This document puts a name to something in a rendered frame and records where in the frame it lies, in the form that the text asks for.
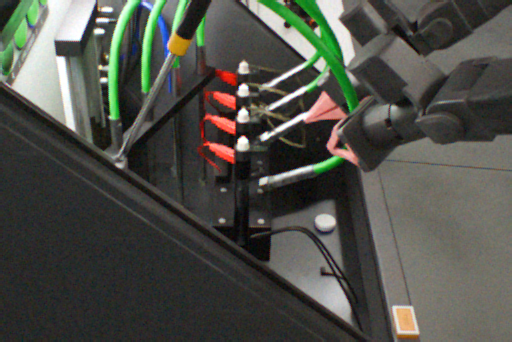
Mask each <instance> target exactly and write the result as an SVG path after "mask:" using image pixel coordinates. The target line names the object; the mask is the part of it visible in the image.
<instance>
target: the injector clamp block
mask: <svg viewBox="0 0 512 342"><path fill-rule="evenodd" d="M224 113H230V121H232V122H233V123H235V112H224ZM251 129H252V130H251V142H252V141H254V140H256V139H258V138H260V137H259V136H260V135H262V134H265V133H266V132H268V123H267V122H266V121H265V120H264V119H262V120H261V123H254V124H253V125H252V128H251ZM234 135H235V134H231V133H229V148H231V149H232V150H234ZM259 167H261V168H263V169H264V172H265V173H264V175H262V176H260V177H258V178H257V179H254V180H253V181H251V182H249V183H248V185H247V186H248V195H247V218H246V241H248V253H249V254H250V255H252V256H254V257H255V258H256V259H258V260H259V261H270V252H271V235H269V236H265V237H262V238H260V239H257V237H255V238H253V239H250V236H252V235H254V234H262V233H266V232H269V231H272V215H271V192H270V190H265V191H263V190H262V189H261V188H260V186H259V182H260V179H263V178H265V177H269V176H270V169H269V153H261V152H253V153H252V164H251V170H253V169H255V168H259ZM236 185H237V183H236V182H235V181H234V164H233V163H232V162H230V161H228V178H227V182H215V169H214V184H213V199H212V213H211V227H212V228H213V229H215V230H216V231H218V232H219V233H220V234H222V235H224V236H225V237H227V238H228V239H229V240H231V241H232V242H233V243H234V241H236Z"/></svg>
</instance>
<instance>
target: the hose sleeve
mask: <svg viewBox="0 0 512 342"><path fill-rule="evenodd" d="M314 165H316V164H311V165H307V166H305V167H301V168H296V169H293V170H289V171H287V172H284V173H283V172H282V173H280V174H276V175H275V176H271V177H269V179H268V183H269V185H270V187H271V188H273V189H274V188H277V187H281V186H285V185H287V184H290V183H293V182H297V181H299V180H303V179H310V178H313V177H316V176H319V174H316V173H315V171H314Z"/></svg>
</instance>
